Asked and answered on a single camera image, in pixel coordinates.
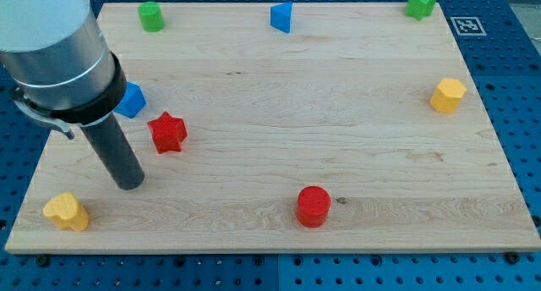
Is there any red star block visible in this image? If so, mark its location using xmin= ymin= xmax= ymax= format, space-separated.
xmin=147 ymin=112 xmax=188 ymax=154

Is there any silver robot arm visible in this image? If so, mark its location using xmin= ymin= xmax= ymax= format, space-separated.
xmin=1 ymin=0 xmax=126 ymax=139

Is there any green star block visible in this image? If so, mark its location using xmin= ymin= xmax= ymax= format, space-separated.
xmin=405 ymin=0 xmax=438 ymax=20

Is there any wooden board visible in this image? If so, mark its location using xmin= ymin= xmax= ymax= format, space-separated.
xmin=6 ymin=3 xmax=540 ymax=255

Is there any red cylinder block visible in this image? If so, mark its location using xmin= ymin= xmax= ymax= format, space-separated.
xmin=296 ymin=185 xmax=331 ymax=228

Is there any blue triangle block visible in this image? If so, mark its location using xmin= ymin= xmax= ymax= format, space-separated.
xmin=270 ymin=2 xmax=292 ymax=34

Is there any blue pentagon block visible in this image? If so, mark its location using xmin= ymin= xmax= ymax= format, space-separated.
xmin=114 ymin=82 xmax=146 ymax=118

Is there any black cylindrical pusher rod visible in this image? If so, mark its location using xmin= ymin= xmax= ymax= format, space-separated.
xmin=81 ymin=113 xmax=145 ymax=190

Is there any green cylinder block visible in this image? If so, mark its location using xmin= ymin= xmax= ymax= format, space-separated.
xmin=138 ymin=2 xmax=165 ymax=32

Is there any yellow hexagon block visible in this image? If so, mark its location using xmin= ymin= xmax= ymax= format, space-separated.
xmin=429 ymin=78 xmax=467 ymax=113

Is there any yellow heart block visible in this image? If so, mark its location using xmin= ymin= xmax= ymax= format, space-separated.
xmin=42 ymin=192 xmax=90 ymax=232

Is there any white fiducial marker tag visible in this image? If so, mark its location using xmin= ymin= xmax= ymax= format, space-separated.
xmin=450 ymin=16 xmax=487 ymax=36

